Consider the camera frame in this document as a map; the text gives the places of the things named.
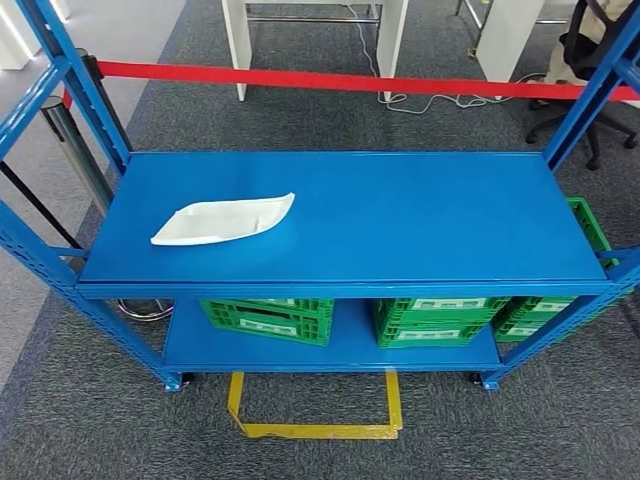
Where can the blue metal shelf rack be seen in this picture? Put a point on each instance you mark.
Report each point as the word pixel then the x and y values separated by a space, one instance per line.
pixel 350 218

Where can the white plastic tray part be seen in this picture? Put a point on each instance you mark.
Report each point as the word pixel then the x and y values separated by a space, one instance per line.
pixel 220 222

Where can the green plastic crate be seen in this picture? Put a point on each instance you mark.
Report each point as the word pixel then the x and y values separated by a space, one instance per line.
pixel 590 228
pixel 270 321
pixel 430 324

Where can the red barrier belt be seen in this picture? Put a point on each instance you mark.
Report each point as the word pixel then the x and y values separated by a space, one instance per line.
pixel 324 81

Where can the white panel-leg table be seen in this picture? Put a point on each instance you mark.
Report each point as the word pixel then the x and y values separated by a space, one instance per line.
pixel 237 40

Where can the black office chair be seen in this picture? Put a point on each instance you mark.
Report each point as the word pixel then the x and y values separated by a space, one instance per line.
pixel 592 132

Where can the metal frame legs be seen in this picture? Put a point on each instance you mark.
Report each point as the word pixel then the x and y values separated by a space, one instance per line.
pixel 472 16

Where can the dark stanchion post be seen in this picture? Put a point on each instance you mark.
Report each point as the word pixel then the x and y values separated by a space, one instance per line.
pixel 107 106

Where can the white wall panel furniture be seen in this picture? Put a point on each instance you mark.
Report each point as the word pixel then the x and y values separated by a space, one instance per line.
pixel 505 40

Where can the chrome stanchion post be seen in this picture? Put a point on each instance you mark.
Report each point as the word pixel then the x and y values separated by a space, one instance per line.
pixel 75 152

